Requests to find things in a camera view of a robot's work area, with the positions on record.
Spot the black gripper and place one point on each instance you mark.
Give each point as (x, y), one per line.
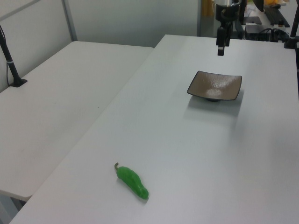
(227, 12)

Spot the green chili pepper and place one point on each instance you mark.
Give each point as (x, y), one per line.
(133, 180)

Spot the brown square ceramic plate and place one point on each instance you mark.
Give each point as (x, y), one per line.
(215, 84)

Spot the black electronics box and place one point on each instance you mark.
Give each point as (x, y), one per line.
(255, 31)

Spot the white side table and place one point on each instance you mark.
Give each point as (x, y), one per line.
(58, 105)

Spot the black pole with white band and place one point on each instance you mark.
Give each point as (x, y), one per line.
(11, 67)

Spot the black clamped camera pole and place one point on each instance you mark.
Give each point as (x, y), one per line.
(290, 43)

